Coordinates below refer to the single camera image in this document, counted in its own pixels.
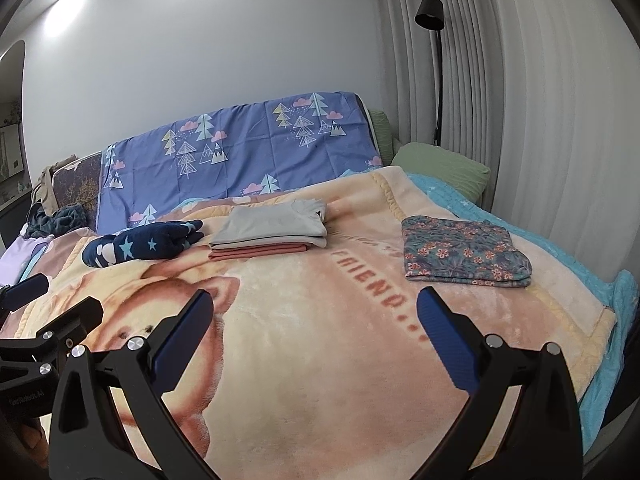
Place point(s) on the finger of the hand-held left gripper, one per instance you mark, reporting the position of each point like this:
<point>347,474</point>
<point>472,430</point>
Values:
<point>75,320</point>
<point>30,291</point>

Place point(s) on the peach bear printed blanket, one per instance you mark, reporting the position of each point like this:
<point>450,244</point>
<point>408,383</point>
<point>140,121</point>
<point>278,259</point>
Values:
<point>310,320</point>

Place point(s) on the salmon folded garment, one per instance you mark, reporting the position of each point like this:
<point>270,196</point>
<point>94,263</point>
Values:
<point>260,253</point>

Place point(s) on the floral folded garment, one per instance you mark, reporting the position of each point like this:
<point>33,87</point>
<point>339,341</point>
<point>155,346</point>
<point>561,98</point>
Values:
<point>460,250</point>

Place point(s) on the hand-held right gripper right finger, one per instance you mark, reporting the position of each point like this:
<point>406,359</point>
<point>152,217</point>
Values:
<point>445,342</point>

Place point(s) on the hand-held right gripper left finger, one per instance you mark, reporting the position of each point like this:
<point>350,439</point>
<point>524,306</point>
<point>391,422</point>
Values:
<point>185,332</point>

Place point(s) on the black floor lamp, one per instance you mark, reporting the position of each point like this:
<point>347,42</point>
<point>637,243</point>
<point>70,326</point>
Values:
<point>429,12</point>

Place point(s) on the beige cloth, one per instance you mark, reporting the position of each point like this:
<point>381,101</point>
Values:
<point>47,190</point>

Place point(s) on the green pillow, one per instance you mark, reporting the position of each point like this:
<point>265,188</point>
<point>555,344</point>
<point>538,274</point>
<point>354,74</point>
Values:
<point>440,166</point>
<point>382,135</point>

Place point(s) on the white pleated curtain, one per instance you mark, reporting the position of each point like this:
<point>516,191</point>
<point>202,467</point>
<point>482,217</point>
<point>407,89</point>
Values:
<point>525,85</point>

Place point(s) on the dark teal clothes pile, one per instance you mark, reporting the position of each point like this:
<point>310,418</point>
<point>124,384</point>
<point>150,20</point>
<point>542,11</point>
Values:
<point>65,220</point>

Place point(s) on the navy star plush pillow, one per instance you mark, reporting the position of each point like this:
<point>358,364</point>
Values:
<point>150,242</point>

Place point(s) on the lilac cloth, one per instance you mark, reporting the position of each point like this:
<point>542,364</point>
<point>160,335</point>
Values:
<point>20,255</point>

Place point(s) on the grey garment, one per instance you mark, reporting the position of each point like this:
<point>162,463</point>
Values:
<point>265,225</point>

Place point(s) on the blue tree print sheet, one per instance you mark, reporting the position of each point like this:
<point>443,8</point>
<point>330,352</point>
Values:
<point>240,150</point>

